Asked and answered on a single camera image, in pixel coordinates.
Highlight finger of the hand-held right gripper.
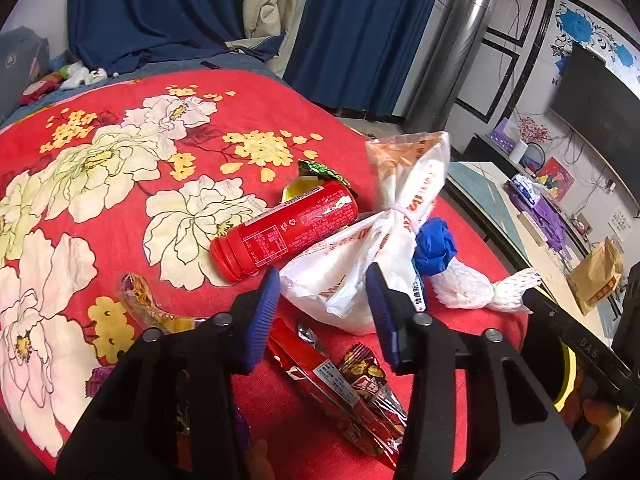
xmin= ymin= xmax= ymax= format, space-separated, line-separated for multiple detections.
xmin=522 ymin=289 xmax=577 ymax=347

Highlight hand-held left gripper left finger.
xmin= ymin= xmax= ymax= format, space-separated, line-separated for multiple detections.
xmin=55 ymin=267 xmax=282 ymax=480

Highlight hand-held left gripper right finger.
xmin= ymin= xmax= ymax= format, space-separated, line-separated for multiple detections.
xmin=365 ymin=262 xmax=586 ymax=480

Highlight white plastic bag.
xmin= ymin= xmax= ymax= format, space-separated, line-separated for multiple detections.
xmin=279 ymin=131 xmax=453 ymax=336

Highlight blue wrapper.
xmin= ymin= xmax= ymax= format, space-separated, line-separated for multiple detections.
xmin=412 ymin=217 xmax=458 ymax=277

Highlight red plastic bottle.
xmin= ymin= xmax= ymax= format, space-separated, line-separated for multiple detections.
xmin=209 ymin=180 xmax=360 ymax=282

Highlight person's right hand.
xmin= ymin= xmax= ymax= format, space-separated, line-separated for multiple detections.
xmin=575 ymin=375 xmax=623 ymax=461

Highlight person's left hand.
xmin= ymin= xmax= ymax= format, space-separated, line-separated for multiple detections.
xmin=249 ymin=439 xmax=275 ymax=480

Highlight small silver foil wrapper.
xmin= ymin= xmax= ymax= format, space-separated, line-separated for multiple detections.
xmin=297 ymin=324 xmax=326 ymax=353

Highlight brown snack wrapper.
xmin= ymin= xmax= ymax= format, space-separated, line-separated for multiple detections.
xmin=336 ymin=342 xmax=408 ymax=441

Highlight brown paper bag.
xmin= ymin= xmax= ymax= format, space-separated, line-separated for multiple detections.
xmin=566 ymin=237 xmax=625 ymax=317

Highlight long red snack packet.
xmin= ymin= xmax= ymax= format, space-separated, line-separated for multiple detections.
xmin=267 ymin=317 xmax=401 ymax=471

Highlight white foam net sleeve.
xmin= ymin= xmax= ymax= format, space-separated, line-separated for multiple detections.
xmin=432 ymin=260 xmax=542 ymax=316

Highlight flat beige box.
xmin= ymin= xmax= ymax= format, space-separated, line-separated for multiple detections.
xmin=517 ymin=212 xmax=548 ymax=241

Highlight purple cloth bag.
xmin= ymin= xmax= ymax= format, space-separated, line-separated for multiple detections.
xmin=505 ymin=175 xmax=573 ymax=251

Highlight purple candy wrapper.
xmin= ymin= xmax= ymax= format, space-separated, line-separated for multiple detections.
xmin=85 ymin=365 xmax=118 ymax=398
xmin=232 ymin=405 xmax=253 ymax=453

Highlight blue white patterned packet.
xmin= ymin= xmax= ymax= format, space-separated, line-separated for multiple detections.
xmin=511 ymin=174 xmax=538 ymax=197

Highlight red colourful painting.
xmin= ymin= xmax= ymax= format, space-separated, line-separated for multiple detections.
xmin=536 ymin=156 xmax=575 ymax=201

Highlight grey coffee table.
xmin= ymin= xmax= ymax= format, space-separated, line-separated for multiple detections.
xmin=445 ymin=160 xmax=621 ymax=331

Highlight green gold foil wrapper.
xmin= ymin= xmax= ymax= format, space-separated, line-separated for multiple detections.
xmin=282 ymin=159 xmax=357 ymax=206

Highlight round blue ornament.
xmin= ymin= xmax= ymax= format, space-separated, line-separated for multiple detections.
xmin=520 ymin=142 xmax=548 ymax=173

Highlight white vase red blossoms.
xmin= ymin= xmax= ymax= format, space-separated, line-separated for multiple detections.
xmin=509 ymin=115 xmax=551 ymax=163

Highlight red floral blanket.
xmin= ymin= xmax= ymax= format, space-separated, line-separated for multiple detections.
xmin=0 ymin=72 xmax=533 ymax=476

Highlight black television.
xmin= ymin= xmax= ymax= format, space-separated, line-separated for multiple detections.
xmin=550 ymin=42 xmax=640 ymax=171

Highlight silver standing air conditioner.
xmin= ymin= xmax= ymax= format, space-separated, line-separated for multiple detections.
xmin=405 ymin=0 xmax=497 ymax=136

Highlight blue sofa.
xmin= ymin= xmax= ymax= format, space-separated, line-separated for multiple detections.
xmin=0 ymin=35 xmax=286 ymax=126

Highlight narrow blue curtain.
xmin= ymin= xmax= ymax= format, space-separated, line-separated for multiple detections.
xmin=282 ymin=0 xmax=448 ymax=118

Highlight white plush toy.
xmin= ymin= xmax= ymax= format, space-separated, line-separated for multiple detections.
xmin=60 ymin=61 xmax=107 ymax=91

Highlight red plush toy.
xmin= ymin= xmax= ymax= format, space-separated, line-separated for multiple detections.
xmin=19 ymin=74 xmax=63 ymax=107

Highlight grey bag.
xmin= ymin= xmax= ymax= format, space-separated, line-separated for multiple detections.
xmin=0 ymin=27 xmax=51 ymax=116

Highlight blue flower wall decal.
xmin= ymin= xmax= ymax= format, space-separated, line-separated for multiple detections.
xmin=550 ymin=5 xmax=636 ymax=76

